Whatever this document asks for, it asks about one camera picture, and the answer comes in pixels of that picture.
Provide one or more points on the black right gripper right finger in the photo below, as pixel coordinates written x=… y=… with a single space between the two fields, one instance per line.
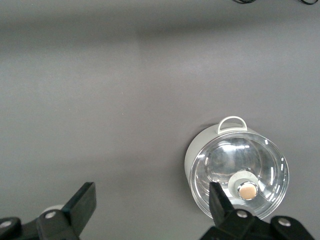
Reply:
x=220 y=205

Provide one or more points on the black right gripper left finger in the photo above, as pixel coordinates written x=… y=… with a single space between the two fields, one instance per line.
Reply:
x=82 y=202

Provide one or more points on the glass lid with gold knob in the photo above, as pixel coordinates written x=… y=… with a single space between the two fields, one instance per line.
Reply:
x=250 y=160

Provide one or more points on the pale grey stockpot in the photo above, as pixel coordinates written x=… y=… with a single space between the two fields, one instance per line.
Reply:
x=200 y=147

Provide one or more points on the dark grey table cover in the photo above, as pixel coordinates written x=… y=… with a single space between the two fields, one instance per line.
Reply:
x=100 y=100

